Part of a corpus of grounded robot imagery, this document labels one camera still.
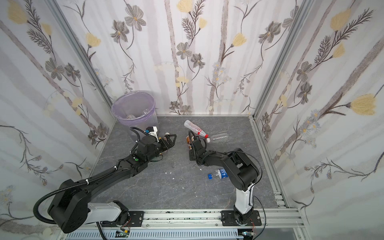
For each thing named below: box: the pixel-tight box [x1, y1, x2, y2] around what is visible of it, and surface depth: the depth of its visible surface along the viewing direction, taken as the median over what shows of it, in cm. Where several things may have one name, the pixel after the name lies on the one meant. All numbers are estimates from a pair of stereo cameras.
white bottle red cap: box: [184, 119, 209, 139], surface depth 110 cm
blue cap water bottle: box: [207, 168, 228, 180], surface depth 87 cm
